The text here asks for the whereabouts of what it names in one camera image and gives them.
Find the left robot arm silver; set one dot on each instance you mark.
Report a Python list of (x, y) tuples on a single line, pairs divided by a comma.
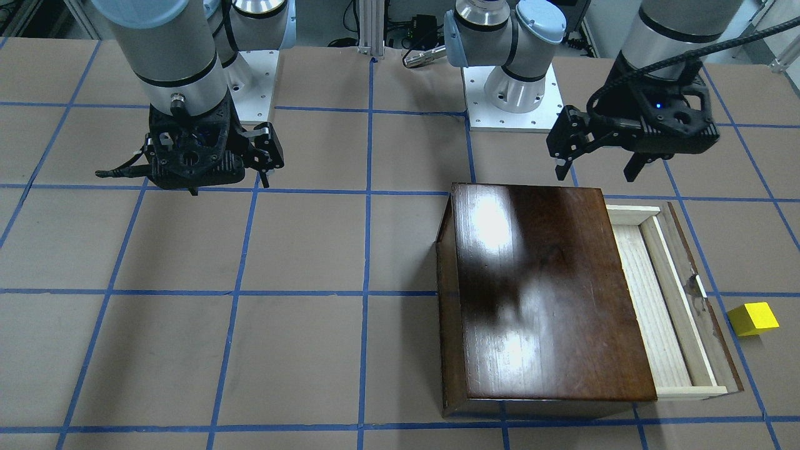
[(521, 39)]

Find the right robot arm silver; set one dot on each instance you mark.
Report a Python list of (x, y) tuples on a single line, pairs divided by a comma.
[(207, 68)]

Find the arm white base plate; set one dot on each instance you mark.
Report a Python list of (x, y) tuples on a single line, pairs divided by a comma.
[(252, 81), (496, 102)]

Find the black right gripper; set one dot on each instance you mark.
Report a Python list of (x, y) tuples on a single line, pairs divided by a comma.
[(265, 141)]

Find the aluminium frame post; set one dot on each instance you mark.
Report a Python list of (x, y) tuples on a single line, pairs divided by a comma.
[(371, 22)]

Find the light wooden drawer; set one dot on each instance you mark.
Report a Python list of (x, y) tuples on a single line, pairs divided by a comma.
[(685, 346)]

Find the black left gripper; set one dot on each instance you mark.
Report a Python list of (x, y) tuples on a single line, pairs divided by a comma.
[(615, 120)]

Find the silver metal connector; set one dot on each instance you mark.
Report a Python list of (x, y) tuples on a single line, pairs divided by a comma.
[(423, 58)]

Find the dark wooden drawer cabinet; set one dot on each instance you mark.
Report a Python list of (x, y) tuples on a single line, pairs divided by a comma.
[(534, 307)]

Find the yellow block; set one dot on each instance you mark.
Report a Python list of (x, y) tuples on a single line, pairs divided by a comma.
[(752, 319)]

